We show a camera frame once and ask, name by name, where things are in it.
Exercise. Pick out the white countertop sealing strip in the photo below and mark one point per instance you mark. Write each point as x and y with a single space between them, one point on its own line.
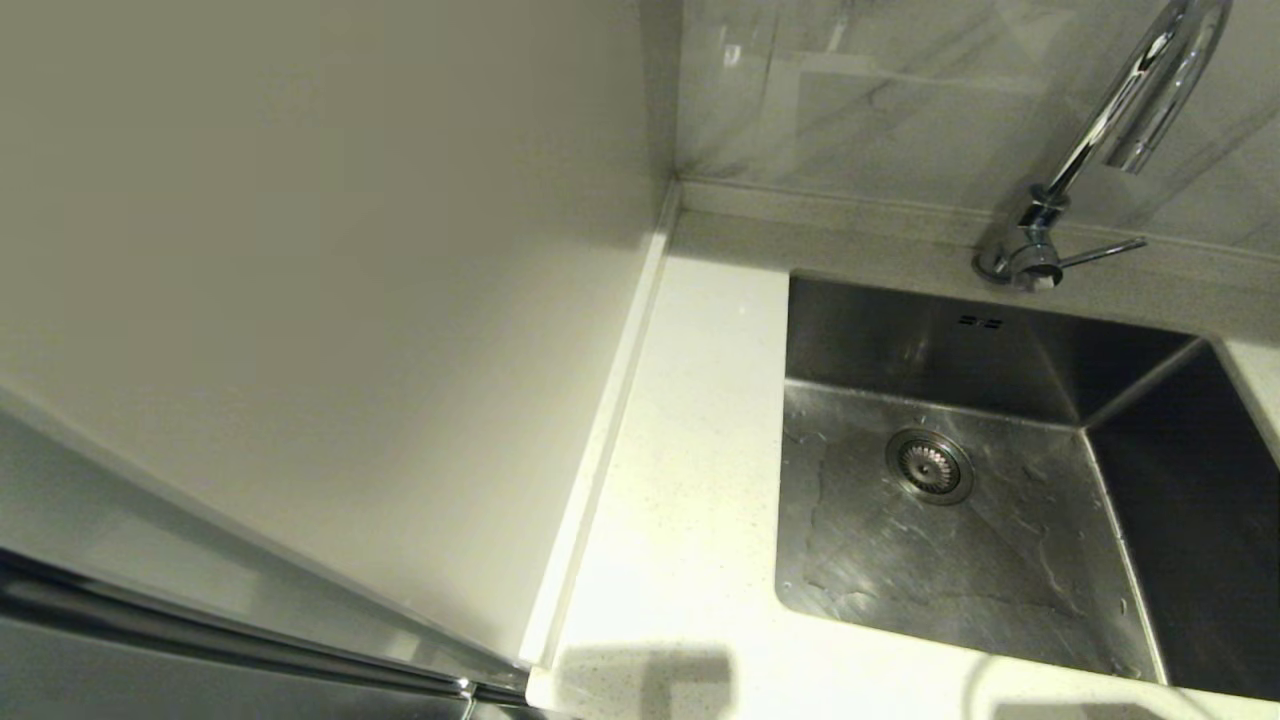
610 420

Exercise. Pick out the chrome gooseneck faucet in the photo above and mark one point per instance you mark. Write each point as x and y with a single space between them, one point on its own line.
1035 262

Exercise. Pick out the round metal drain strainer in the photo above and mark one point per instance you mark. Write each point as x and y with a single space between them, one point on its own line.
930 465

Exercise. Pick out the white tall cabinet side panel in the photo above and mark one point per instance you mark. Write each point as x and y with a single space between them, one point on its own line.
300 250

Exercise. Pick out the stainless steel sink basin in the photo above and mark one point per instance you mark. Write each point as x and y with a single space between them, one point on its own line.
1000 560

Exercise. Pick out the speckled stone backsplash ledge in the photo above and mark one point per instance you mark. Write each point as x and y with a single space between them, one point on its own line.
850 215

